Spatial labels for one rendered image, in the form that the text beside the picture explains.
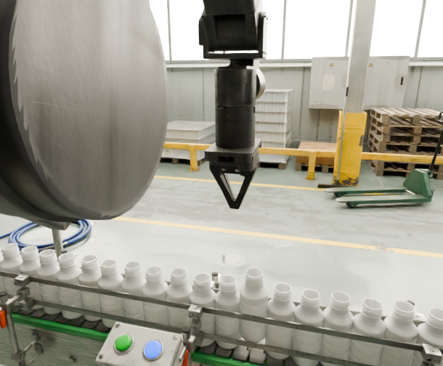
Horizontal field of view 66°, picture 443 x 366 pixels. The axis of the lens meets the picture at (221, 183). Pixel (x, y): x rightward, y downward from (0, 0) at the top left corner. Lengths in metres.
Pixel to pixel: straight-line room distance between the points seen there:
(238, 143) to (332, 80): 6.86
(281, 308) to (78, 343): 0.51
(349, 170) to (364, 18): 2.03
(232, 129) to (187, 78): 7.68
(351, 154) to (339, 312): 4.51
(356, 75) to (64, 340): 4.82
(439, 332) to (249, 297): 0.35
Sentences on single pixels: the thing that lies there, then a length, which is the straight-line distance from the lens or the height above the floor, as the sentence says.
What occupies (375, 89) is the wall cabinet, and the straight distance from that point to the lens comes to 7.39.
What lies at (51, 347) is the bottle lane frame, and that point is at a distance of 1.06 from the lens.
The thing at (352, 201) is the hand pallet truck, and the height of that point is 0.10.
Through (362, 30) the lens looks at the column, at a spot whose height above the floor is 2.17.
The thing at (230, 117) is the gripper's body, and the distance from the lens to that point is 0.46.
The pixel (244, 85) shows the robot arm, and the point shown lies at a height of 1.58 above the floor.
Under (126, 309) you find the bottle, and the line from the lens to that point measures 0.89.
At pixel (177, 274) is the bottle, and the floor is 1.15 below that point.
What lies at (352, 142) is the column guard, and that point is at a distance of 5.16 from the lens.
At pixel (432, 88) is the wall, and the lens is 7.93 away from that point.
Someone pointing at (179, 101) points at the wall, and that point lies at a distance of 8.23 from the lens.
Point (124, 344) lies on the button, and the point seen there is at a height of 1.12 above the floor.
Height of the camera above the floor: 1.59
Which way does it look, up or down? 18 degrees down
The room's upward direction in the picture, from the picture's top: straight up
